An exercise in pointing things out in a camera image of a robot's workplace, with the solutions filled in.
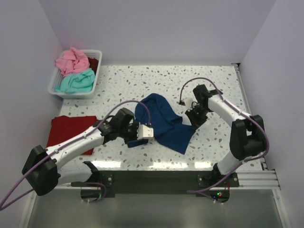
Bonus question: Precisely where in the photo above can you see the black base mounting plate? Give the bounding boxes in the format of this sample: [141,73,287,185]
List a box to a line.
[70,170,240,200]

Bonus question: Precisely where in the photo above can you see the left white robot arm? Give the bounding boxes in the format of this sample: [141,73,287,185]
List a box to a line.
[22,108,154,196]

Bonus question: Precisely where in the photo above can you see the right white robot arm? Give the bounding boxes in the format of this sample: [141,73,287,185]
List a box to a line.
[180,85,269,187]

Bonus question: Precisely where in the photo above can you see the white plastic laundry basket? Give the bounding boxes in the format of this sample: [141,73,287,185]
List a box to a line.
[48,49,102,99]

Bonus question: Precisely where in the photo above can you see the folded red t shirt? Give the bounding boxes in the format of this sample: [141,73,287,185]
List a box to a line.
[46,115,97,147]

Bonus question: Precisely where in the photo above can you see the pink t shirt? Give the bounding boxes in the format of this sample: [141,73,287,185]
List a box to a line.
[55,47,90,76]

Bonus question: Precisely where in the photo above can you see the teal t shirt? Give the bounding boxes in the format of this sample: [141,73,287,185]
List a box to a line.
[55,68,95,94]

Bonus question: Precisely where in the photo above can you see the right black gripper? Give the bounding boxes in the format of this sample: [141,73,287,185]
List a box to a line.
[185,105,210,131]

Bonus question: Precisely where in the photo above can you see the dark blue t shirt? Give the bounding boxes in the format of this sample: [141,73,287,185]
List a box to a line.
[141,93,195,154]

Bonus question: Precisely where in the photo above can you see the dark red t shirt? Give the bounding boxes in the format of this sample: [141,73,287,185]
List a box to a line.
[88,57,99,74]

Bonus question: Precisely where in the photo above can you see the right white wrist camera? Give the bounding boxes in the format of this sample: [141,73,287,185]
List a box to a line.
[178,98,197,111]

